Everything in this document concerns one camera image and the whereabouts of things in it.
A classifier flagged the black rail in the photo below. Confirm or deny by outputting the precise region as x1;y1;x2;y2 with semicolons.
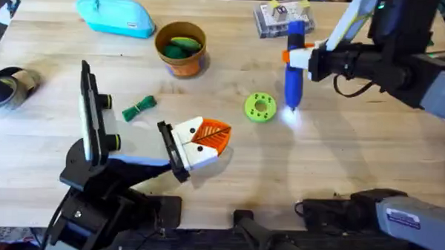
32;220;445;250

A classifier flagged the turquoise zip bag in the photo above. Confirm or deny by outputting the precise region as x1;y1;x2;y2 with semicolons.
74;0;158;40

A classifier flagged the roll of tape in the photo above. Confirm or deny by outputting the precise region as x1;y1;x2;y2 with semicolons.
0;65;42;112

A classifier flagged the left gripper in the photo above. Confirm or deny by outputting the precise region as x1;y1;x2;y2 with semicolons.
102;109;234;193

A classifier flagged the green disc with holes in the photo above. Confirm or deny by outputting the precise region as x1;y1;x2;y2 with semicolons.
243;91;278;124

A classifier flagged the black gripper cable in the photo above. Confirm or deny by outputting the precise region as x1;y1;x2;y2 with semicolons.
332;72;376;100

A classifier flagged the wrist upright plate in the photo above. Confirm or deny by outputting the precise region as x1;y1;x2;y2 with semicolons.
326;0;380;54
76;59;125;168

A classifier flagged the clear plastic parts box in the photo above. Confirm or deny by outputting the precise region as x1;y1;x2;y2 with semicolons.
251;0;317;42

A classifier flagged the left wrist upright plate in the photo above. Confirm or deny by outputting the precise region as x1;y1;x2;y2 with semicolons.
76;59;125;168

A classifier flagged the orange tub with toys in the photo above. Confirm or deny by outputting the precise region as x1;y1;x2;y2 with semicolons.
152;19;209;79

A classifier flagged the blue electric screwdriver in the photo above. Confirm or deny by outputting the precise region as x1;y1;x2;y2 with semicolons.
283;18;308;112

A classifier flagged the right wrist upright plate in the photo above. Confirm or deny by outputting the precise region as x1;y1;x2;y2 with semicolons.
326;0;380;54

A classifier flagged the black stand post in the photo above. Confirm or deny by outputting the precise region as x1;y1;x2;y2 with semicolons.
231;208;319;250

